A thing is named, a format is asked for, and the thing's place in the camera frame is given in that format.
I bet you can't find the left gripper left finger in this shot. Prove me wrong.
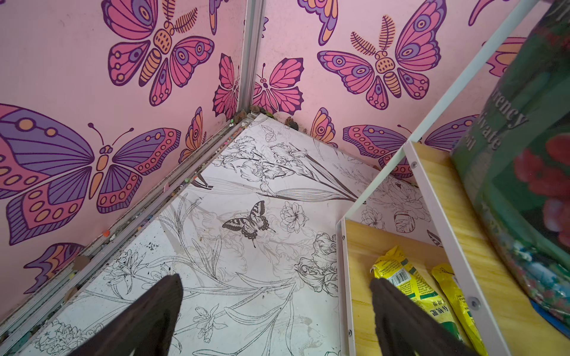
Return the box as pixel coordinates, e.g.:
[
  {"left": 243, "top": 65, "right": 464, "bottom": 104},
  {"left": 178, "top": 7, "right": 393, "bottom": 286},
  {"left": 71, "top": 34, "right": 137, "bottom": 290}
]
[{"left": 71, "top": 274, "right": 183, "bottom": 355}]

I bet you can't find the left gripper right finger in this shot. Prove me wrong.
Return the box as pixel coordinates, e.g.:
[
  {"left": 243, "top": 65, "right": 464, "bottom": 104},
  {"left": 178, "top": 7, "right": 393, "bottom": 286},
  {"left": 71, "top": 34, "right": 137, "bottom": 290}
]
[{"left": 370, "top": 278, "right": 476, "bottom": 355}]

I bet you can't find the blue green soil bag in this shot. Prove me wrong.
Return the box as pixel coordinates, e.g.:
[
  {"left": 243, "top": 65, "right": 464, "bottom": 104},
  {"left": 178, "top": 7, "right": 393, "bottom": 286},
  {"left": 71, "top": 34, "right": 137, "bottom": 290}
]
[{"left": 452, "top": 1, "right": 569, "bottom": 335}]

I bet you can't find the yellow green packet left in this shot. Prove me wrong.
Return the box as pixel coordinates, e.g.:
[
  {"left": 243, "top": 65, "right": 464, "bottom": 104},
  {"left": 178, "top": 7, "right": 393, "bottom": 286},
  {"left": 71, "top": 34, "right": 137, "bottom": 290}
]
[{"left": 371, "top": 246, "right": 464, "bottom": 342}]

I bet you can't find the yellow green packet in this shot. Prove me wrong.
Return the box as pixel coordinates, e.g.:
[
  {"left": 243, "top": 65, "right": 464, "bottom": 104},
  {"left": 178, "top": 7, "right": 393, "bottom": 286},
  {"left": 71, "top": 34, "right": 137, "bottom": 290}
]
[
  {"left": 431, "top": 263, "right": 488, "bottom": 356},
  {"left": 371, "top": 246, "right": 464, "bottom": 342}
]

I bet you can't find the yellow green packet right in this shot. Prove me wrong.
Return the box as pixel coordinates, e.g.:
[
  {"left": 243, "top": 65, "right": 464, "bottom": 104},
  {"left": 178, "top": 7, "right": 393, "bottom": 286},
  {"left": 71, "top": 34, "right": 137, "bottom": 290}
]
[{"left": 431, "top": 263, "right": 488, "bottom": 356}]

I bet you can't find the white frame wooden shelf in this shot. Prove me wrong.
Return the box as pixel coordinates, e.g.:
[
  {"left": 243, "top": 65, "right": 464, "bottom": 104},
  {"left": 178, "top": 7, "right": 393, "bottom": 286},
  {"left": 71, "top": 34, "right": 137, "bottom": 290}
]
[{"left": 337, "top": 1, "right": 569, "bottom": 355}]

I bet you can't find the aluminium cage frame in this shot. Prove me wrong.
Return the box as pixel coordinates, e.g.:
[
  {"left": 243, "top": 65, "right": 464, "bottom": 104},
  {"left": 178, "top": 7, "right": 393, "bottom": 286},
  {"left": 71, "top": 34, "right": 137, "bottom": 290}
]
[{"left": 1, "top": 1, "right": 264, "bottom": 355}]

